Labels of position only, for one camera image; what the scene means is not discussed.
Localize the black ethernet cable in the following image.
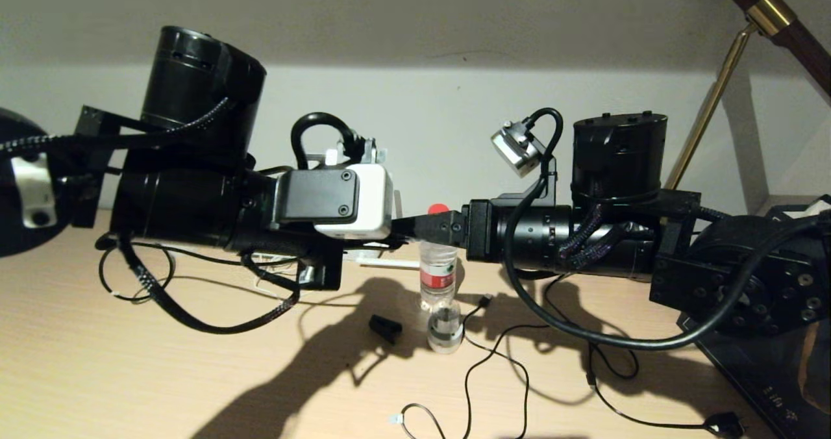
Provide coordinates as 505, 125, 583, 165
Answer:
97, 236, 177, 305

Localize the white wifi router with antennas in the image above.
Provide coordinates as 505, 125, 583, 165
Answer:
243, 189, 421, 271

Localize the clear water bottle red cap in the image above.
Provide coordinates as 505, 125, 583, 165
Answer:
419, 203, 458, 311

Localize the small black plastic clip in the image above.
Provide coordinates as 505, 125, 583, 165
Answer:
369, 314, 403, 345

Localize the small white clear-dome humidifier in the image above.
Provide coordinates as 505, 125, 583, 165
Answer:
427, 299, 464, 354

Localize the dark blue gift bag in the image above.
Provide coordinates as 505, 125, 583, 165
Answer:
675, 195, 831, 439

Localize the brass desk lamp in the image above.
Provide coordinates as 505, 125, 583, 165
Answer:
664, 0, 831, 193

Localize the black left camera bracket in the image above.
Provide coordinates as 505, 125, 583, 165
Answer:
278, 168, 362, 225

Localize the black camera bracket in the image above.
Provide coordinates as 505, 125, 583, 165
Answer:
278, 168, 362, 225
503, 157, 558, 201

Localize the black right camera bracket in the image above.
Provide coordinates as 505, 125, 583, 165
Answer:
503, 157, 558, 201

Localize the black USB cable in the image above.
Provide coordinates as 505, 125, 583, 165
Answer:
462, 294, 640, 439

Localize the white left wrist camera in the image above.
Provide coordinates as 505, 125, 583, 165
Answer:
315, 163, 395, 240

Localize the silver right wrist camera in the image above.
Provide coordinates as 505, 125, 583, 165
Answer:
490, 121, 541, 179

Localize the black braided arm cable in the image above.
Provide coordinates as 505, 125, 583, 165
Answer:
117, 234, 303, 334

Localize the black left camera cable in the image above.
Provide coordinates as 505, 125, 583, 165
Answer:
291, 112, 364, 170

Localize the black camera cable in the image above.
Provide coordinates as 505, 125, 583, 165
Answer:
503, 107, 831, 352
291, 112, 364, 170

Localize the black cable with white tag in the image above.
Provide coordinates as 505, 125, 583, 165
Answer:
390, 403, 449, 439

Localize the black right camera cable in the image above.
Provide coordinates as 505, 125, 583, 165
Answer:
503, 107, 831, 352

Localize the black lamp power cord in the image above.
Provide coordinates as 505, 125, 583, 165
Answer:
544, 275, 746, 438

